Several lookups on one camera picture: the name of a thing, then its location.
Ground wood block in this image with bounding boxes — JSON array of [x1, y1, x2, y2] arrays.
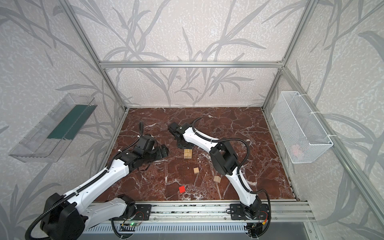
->
[[184, 149, 193, 159]]

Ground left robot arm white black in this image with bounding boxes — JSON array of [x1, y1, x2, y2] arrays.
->
[[25, 135, 169, 240]]

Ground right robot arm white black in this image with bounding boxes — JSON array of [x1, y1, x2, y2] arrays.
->
[[168, 118, 270, 220]]

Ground green circuit board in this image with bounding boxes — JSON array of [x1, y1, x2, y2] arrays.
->
[[121, 222, 141, 229]]

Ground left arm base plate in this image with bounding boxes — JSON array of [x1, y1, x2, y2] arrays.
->
[[121, 204, 152, 221]]

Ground aluminium front rail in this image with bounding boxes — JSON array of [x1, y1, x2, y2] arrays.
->
[[82, 200, 315, 228]]

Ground clear plastic wall bin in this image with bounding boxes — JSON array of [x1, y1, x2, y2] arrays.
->
[[9, 94, 97, 163]]

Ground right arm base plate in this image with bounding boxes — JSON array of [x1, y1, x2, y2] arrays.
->
[[228, 204, 270, 221]]

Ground white wire mesh basket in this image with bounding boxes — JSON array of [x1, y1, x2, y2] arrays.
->
[[271, 91, 334, 164]]

